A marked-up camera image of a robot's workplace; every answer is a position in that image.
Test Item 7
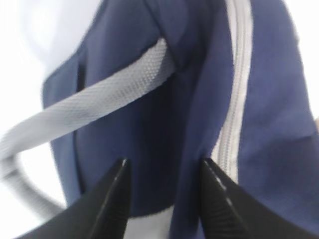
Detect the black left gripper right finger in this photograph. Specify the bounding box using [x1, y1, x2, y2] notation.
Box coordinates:
[200, 158, 318, 239]

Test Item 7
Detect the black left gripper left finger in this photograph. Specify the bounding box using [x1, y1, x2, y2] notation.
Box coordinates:
[22, 159, 131, 239]

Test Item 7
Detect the navy blue lunch bag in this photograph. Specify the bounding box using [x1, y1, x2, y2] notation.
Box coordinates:
[0, 0, 319, 239]

